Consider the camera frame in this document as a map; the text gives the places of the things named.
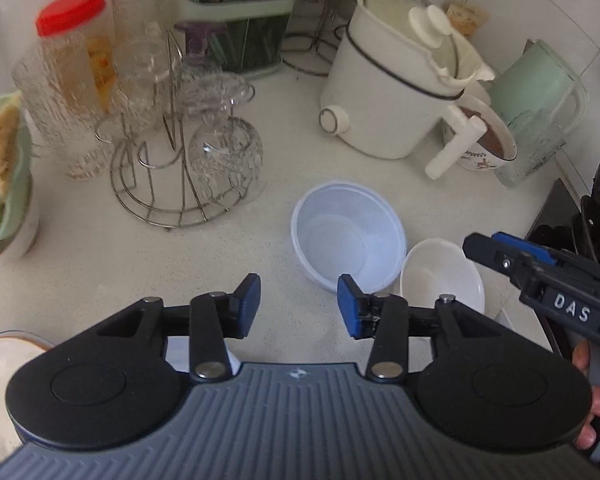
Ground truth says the wire glass rack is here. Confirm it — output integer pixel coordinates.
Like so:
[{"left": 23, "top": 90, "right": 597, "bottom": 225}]
[{"left": 95, "top": 30, "right": 256, "bottom": 231}]

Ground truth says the pale green kettle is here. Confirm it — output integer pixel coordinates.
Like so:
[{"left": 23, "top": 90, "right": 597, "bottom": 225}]
[{"left": 487, "top": 39, "right": 588, "bottom": 133}]

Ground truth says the tall textured glass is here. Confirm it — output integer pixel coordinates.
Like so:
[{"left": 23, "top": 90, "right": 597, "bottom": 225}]
[{"left": 12, "top": 42, "right": 111, "bottom": 181}]

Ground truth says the purple plastic cup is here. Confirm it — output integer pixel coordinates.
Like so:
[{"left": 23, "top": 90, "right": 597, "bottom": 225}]
[{"left": 177, "top": 20, "right": 231, "bottom": 66}]

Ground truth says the red lid plastic jar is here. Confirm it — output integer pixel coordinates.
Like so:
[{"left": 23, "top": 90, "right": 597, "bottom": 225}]
[{"left": 35, "top": 0, "right": 118, "bottom": 116}]

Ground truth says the black cooktop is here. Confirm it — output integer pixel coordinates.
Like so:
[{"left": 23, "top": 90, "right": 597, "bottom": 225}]
[{"left": 525, "top": 152, "right": 600, "bottom": 271}]

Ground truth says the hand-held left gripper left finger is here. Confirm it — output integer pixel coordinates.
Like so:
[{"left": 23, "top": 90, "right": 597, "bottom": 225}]
[{"left": 96, "top": 274, "right": 262, "bottom": 383}]

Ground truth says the green bowl with noodles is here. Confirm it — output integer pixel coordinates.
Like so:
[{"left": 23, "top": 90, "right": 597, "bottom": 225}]
[{"left": 0, "top": 90, "right": 33, "bottom": 263}]

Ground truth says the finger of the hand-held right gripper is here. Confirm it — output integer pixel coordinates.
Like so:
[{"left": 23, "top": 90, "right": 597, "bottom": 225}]
[
  {"left": 492, "top": 232, "right": 563, "bottom": 267},
  {"left": 462, "top": 233, "right": 536, "bottom": 288}
]

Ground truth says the translucent plastic bowl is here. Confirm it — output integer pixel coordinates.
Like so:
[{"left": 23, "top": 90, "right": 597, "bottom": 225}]
[
  {"left": 296, "top": 183, "right": 401, "bottom": 281},
  {"left": 291, "top": 180, "right": 408, "bottom": 293}
]

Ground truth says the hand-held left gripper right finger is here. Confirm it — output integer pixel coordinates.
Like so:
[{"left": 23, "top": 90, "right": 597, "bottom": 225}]
[{"left": 336, "top": 275, "right": 502, "bottom": 382}]

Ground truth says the white rimmed plate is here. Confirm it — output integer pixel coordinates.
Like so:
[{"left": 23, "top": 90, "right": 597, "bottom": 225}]
[{"left": 0, "top": 330, "right": 56, "bottom": 461}]

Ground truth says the white electric cooking pot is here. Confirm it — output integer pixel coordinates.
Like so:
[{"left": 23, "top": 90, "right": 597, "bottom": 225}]
[{"left": 317, "top": 0, "right": 496, "bottom": 181}]

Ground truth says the white ceramic bowl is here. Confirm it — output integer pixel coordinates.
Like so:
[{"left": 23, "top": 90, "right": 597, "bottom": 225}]
[{"left": 400, "top": 239, "right": 486, "bottom": 318}]

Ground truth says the green chopstick holder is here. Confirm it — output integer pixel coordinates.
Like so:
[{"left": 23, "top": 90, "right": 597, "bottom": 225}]
[{"left": 172, "top": 0, "right": 301, "bottom": 78}]

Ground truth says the white printed mug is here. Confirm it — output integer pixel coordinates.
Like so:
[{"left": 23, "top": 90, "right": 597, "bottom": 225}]
[{"left": 442, "top": 95, "right": 520, "bottom": 171}]

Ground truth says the textured glass tumbler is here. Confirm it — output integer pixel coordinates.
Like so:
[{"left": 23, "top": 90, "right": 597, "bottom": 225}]
[{"left": 495, "top": 108, "right": 567, "bottom": 188}]

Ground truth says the upturned clear glass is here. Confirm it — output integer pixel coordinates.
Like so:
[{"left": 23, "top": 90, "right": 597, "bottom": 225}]
[
  {"left": 112, "top": 35, "right": 186, "bottom": 131},
  {"left": 189, "top": 116, "right": 267, "bottom": 206},
  {"left": 180, "top": 72, "right": 256, "bottom": 121}
]

